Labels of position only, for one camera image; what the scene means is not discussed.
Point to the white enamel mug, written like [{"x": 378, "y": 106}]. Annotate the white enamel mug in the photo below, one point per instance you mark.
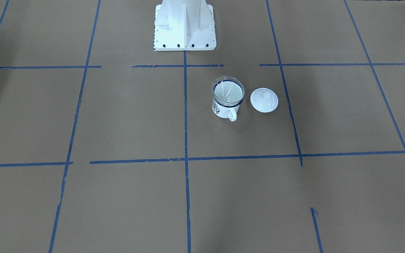
[{"x": 223, "y": 112}]

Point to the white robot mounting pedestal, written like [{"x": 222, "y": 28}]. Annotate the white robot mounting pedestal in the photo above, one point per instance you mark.
[{"x": 184, "y": 25}]

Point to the white mug lid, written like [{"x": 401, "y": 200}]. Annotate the white mug lid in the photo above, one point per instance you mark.
[{"x": 264, "y": 100}]

